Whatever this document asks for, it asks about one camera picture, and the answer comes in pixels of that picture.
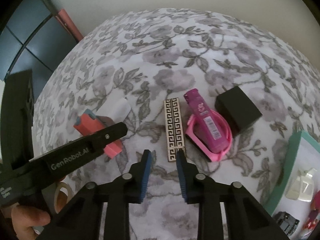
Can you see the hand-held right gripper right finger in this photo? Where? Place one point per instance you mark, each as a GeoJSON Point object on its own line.
{"type": "Point", "coordinates": [181, 177]}

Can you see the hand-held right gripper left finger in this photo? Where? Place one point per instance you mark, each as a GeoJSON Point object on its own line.
{"type": "Point", "coordinates": [146, 177]}

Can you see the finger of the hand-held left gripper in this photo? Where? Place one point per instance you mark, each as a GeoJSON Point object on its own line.
{"type": "Point", "coordinates": [110, 135]}

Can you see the coral and blue plastic box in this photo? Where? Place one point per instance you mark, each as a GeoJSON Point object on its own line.
{"type": "Point", "coordinates": [87, 125]}

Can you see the gold patterned plate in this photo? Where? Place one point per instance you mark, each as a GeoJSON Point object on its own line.
{"type": "Point", "coordinates": [172, 120]}

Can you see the cream plastic toy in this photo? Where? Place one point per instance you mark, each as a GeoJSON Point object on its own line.
{"type": "Point", "coordinates": [297, 187]}

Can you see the white tray with teal rim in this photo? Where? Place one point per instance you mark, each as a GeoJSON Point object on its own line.
{"type": "Point", "coordinates": [295, 145]}

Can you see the pink puppy toy figure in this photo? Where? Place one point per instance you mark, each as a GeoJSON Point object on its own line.
{"type": "Point", "coordinates": [313, 220]}

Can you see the person's left hand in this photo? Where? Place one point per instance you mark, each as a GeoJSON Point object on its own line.
{"type": "Point", "coordinates": [27, 220]}

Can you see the white rectangular block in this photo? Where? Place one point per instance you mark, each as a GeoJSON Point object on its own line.
{"type": "Point", "coordinates": [120, 107]}

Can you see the beige tape roll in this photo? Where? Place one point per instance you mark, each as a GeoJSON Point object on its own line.
{"type": "Point", "coordinates": [58, 192]}

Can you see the pink plastic holder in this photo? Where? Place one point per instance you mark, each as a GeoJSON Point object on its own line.
{"type": "Point", "coordinates": [217, 156]}

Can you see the magenta bottle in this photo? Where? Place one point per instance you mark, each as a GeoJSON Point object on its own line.
{"type": "Point", "coordinates": [207, 122]}

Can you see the black box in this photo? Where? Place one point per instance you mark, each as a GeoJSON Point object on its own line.
{"type": "Point", "coordinates": [237, 107]}

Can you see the grey floral blanket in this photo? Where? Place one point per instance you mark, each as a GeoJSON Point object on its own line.
{"type": "Point", "coordinates": [175, 55]}

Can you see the dark toy car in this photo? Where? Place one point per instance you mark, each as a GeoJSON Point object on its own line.
{"type": "Point", "coordinates": [285, 223]}

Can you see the dark glass window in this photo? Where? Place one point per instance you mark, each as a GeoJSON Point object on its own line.
{"type": "Point", "coordinates": [30, 25]}

